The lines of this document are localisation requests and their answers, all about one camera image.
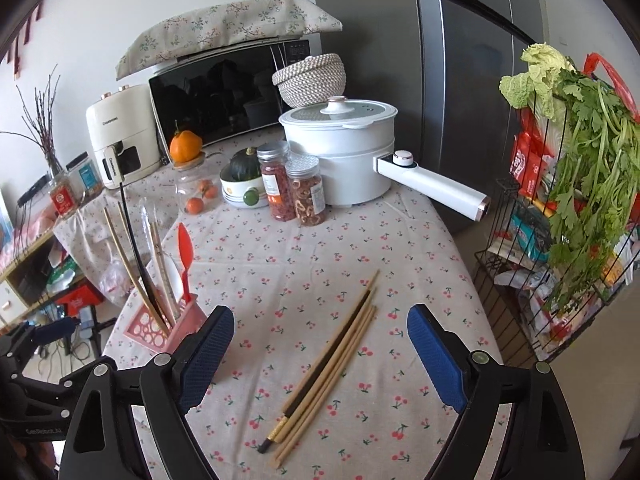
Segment jar of dried fruit slices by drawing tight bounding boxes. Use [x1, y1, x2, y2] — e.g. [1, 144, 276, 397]
[286, 156, 328, 227]

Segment cherry print tablecloth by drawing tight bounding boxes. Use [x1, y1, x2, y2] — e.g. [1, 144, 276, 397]
[115, 137, 506, 480]

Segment light bamboo chopstick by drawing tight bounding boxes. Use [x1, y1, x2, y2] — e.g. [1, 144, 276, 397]
[102, 207, 171, 338]
[116, 205, 173, 336]

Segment large orange with stem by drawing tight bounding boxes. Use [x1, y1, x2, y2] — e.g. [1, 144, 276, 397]
[169, 121, 203, 163]

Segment white plastic spoon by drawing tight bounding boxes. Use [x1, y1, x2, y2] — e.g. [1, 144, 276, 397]
[162, 255, 186, 311]

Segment jar of red dried fruit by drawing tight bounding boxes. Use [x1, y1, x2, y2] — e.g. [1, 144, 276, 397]
[257, 142, 297, 222]

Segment red wall hanging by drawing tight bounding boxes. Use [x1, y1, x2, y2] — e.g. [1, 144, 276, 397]
[7, 5, 46, 78]

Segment bunch of leafy greens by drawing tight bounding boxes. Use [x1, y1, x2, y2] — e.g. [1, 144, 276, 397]
[542, 67, 640, 311]

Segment floral cloth cover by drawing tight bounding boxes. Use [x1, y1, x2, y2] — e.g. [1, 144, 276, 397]
[116, 0, 343, 81]

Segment grey refrigerator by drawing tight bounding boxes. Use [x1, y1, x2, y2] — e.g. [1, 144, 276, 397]
[310, 0, 546, 236]

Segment light wooden chopstick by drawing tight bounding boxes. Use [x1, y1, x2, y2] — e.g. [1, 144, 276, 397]
[270, 309, 379, 469]
[147, 217, 180, 321]
[281, 269, 382, 415]
[276, 304, 378, 445]

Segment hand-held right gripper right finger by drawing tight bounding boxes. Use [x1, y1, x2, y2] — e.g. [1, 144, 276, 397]
[406, 304, 586, 480]

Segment clear container with black lid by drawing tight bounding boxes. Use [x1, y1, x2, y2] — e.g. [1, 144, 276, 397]
[67, 151, 103, 201]

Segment white pot lid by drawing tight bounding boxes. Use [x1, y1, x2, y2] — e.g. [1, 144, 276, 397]
[278, 96, 396, 128]

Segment glass jar with wooden lid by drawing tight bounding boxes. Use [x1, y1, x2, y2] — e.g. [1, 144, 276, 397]
[174, 152, 223, 216]

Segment wooden shelf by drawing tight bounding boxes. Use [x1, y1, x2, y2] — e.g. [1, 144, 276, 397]
[0, 230, 56, 331]

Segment pink perforated utensil holder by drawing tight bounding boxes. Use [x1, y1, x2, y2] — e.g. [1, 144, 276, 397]
[125, 296, 208, 356]

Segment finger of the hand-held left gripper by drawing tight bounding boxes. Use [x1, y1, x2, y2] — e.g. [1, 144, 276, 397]
[0, 317, 81, 361]
[0, 372, 90, 422]

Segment red snack packet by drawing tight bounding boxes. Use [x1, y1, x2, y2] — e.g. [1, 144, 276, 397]
[510, 120, 556, 196]

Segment red plastic bag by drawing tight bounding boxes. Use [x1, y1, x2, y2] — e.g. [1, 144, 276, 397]
[582, 52, 640, 123]

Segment dark green pumpkin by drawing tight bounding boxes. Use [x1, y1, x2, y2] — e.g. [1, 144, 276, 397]
[230, 146, 263, 181]

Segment red label jar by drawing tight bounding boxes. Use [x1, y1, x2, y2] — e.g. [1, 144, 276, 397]
[48, 172, 83, 218]

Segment white floral bowl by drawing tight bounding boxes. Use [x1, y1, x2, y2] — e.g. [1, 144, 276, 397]
[220, 162, 271, 209]

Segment black power strip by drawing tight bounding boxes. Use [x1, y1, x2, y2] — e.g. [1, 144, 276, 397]
[17, 177, 53, 208]

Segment black chopstick with gold band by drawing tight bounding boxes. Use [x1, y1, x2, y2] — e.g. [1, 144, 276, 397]
[119, 182, 163, 328]

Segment woven lidded basket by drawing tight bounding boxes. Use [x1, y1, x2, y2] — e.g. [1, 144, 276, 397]
[272, 53, 347, 108]

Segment green and white bag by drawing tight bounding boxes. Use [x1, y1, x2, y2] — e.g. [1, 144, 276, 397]
[47, 260, 81, 291]

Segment black wire rack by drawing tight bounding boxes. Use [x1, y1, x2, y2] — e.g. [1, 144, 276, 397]
[472, 95, 640, 366]

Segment red box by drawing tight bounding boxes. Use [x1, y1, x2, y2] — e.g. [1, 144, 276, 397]
[55, 282, 101, 318]

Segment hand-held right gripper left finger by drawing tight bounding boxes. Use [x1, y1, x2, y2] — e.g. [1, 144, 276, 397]
[59, 304, 236, 480]

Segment clear plastic bag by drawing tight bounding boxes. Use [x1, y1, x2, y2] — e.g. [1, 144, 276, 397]
[97, 255, 133, 306]

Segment cream air fryer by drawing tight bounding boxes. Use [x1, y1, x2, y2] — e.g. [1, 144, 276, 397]
[85, 85, 163, 190]

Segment wooden chopsticks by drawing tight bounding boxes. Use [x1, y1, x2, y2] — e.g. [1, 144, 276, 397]
[257, 287, 376, 455]

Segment dry branches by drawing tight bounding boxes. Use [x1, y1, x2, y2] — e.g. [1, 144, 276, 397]
[0, 65, 66, 171]

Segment white electric cooking pot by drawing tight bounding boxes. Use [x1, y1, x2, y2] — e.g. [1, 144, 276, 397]
[278, 95, 491, 222]

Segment napa cabbage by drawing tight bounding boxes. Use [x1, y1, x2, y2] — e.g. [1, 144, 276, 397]
[500, 42, 578, 121]

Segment black microwave oven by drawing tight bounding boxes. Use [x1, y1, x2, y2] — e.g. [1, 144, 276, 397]
[148, 39, 323, 158]

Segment red plastic spoon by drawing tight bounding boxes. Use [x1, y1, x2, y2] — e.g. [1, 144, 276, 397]
[176, 221, 195, 306]

